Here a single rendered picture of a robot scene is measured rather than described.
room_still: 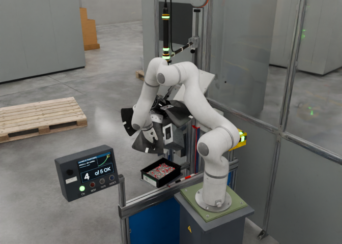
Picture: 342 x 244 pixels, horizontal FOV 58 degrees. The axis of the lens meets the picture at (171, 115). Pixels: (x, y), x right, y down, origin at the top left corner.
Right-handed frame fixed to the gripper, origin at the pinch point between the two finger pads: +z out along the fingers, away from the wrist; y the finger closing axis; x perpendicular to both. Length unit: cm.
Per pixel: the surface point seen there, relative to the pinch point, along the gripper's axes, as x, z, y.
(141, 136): 1.0, -1.0, 13.2
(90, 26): -236, 117, 801
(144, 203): 27.1, 10.8, -26.4
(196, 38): -83, -32, 45
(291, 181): -74, 60, -48
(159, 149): -3.0, 5.9, -0.1
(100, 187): 45, -22, -32
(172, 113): -20.3, -13.4, 0.4
